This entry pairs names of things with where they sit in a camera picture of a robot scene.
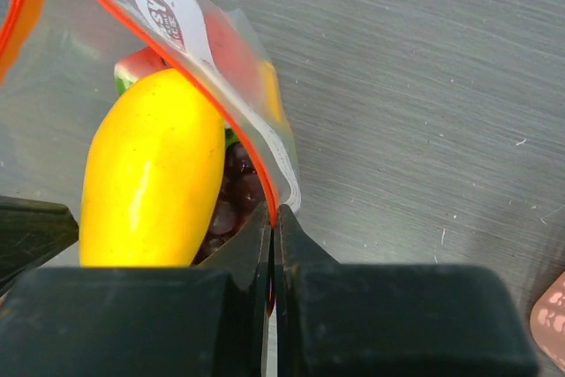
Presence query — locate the pink plastic basket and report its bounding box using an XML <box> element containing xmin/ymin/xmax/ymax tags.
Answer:
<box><xmin>530</xmin><ymin>273</ymin><xmax>565</xmax><ymax>373</ymax></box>

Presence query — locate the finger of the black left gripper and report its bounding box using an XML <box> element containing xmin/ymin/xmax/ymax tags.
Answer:
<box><xmin>1</xmin><ymin>196</ymin><xmax>79</xmax><ymax>294</ymax></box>

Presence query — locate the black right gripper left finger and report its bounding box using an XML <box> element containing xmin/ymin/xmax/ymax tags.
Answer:
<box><xmin>1</xmin><ymin>204</ymin><xmax>270</xmax><ymax>376</ymax></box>

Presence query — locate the clear zip top bag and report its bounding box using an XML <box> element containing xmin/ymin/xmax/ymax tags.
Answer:
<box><xmin>1</xmin><ymin>0</ymin><xmax>302</xmax><ymax>211</ymax></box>

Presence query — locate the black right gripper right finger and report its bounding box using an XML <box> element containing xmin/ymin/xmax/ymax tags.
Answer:
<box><xmin>273</xmin><ymin>206</ymin><xmax>539</xmax><ymax>376</ymax></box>

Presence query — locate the orange mango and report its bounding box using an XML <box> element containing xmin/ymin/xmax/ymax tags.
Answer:
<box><xmin>79</xmin><ymin>69</ymin><xmax>225</xmax><ymax>267</ymax></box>
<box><xmin>259</xmin><ymin>61</ymin><xmax>286</xmax><ymax>124</ymax></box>

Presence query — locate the watermelon slice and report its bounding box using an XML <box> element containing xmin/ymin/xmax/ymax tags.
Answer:
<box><xmin>114</xmin><ymin>9</ymin><xmax>267</xmax><ymax>97</ymax></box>

